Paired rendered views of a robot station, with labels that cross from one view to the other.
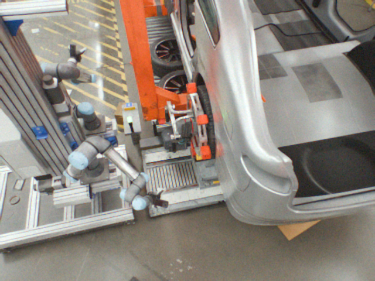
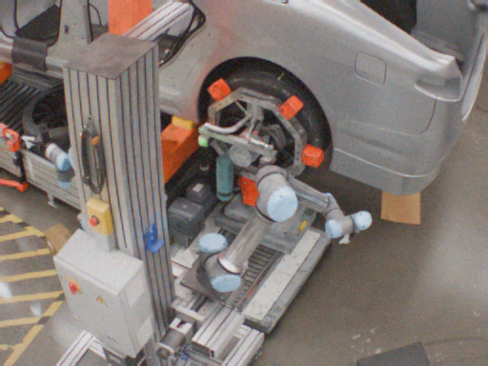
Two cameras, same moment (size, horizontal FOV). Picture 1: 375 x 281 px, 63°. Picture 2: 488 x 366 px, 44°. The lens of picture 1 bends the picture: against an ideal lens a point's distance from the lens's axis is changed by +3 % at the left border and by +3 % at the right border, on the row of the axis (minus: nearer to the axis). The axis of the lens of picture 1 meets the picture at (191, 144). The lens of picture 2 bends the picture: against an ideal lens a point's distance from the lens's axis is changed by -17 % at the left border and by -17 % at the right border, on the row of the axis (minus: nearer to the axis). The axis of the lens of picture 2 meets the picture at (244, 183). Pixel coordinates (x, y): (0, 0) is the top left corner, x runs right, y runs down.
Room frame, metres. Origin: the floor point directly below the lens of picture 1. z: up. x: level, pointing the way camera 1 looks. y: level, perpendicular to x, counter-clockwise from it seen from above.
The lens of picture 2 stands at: (-0.09, 2.25, 3.17)
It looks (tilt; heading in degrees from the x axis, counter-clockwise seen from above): 42 degrees down; 310
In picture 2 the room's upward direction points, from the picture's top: 1 degrees clockwise
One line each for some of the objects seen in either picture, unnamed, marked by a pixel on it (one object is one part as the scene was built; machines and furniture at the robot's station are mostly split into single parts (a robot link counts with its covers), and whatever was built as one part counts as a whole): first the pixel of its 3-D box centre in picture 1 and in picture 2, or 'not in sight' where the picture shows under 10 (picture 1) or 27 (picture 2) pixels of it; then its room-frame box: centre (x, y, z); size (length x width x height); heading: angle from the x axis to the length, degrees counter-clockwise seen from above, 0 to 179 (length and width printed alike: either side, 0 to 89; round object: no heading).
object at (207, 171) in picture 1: (211, 154); (267, 193); (1.76, -0.21, 0.32); 0.40 x 0.30 x 0.28; 12
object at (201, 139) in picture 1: (195, 124); (256, 137); (1.73, -0.05, 0.85); 0.54 x 0.07 x 0.54; 12
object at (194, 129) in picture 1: (188, 125); (250, 145); (1.71, 0.02, 0.85); 0.21 x 0.14 x 0.14; 102
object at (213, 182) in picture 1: (210, 164); (266, 216); (1.76, -0.21, 0.13); 0.50 x 0.36 x 0.10; 12
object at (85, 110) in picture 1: (86, 111); not in sight; (1.77, 0.89, 0.98); 0.13 x 0.12 x 0.14; 88
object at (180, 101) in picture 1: (181, 98); (171, 135); (2.22, 0.10, 0.69); 0.52 x 0.17 x 0.35; 102
